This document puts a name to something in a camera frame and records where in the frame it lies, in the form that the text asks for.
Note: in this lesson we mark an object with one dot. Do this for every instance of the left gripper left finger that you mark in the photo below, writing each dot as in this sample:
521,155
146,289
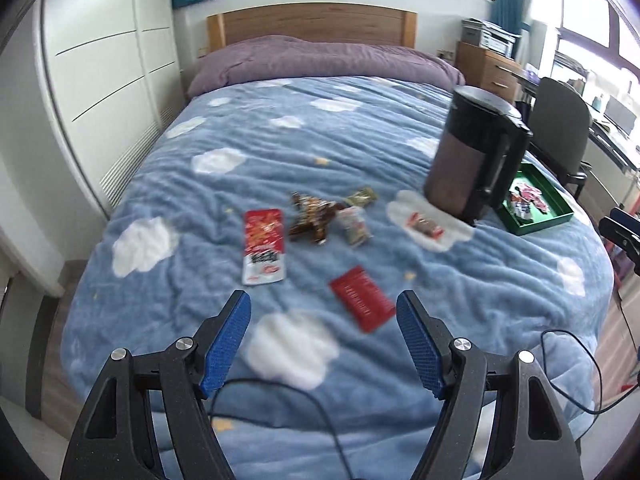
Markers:
114,437

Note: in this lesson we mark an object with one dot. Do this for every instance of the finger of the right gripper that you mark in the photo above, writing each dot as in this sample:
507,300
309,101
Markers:
622,229

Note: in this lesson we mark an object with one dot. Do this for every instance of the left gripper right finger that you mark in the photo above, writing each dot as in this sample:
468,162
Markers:
530,437

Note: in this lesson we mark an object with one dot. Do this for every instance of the blue white snack bag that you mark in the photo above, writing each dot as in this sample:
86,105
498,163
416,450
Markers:
520,207

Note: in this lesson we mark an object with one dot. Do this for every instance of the pink My Melody snack pouch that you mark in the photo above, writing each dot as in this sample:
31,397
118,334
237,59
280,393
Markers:
533,196

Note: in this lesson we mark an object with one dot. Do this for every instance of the orange wafer biscuit packet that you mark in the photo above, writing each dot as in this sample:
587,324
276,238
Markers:
424,226

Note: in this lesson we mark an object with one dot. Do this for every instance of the dark red snack bar wrapper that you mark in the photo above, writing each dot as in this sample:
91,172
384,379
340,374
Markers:
363,299

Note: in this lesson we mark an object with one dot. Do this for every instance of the red spicy strip packet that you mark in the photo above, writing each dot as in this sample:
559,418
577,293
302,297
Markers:
263,259

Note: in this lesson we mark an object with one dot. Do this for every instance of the olive green candy packet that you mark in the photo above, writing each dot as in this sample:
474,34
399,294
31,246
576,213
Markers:
362,197

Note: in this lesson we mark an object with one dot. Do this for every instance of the clear pastel candy bag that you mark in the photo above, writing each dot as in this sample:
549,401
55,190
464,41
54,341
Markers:
354,224

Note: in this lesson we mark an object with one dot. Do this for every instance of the brown oat snack bag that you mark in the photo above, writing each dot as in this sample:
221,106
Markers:
314,217

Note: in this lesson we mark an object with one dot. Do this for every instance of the white desk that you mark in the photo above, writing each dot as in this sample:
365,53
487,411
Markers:
612,173

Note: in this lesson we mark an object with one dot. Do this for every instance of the green tray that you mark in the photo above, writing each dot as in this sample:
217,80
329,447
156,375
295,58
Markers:
559,210

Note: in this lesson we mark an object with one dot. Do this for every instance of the computer monitor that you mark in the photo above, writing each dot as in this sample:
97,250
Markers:
621,116

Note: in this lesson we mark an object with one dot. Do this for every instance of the black office chair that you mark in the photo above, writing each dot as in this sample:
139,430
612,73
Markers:
560,121

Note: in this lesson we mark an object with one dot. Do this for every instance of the black and bronze kettle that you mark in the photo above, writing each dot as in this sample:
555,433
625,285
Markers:
481,148

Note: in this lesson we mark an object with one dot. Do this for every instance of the wooden drawer cabinet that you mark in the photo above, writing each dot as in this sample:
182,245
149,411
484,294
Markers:
487,70

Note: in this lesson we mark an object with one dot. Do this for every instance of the grey printer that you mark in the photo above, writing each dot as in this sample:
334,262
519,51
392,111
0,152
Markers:
488,35

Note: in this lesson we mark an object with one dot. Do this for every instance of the blue cloud-pattern blanket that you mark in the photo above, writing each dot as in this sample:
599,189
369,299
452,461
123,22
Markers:
310,395

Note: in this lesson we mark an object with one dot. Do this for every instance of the wooden headboard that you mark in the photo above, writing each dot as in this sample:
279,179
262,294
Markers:
347,23

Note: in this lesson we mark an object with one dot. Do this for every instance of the white wardrobe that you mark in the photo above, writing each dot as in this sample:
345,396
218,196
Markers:
114,77

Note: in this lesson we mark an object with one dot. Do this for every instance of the purple duvet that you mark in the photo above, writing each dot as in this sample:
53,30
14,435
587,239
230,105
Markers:
277,56

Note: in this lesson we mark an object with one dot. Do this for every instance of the wall power socket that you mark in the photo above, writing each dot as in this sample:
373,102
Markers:
445,54

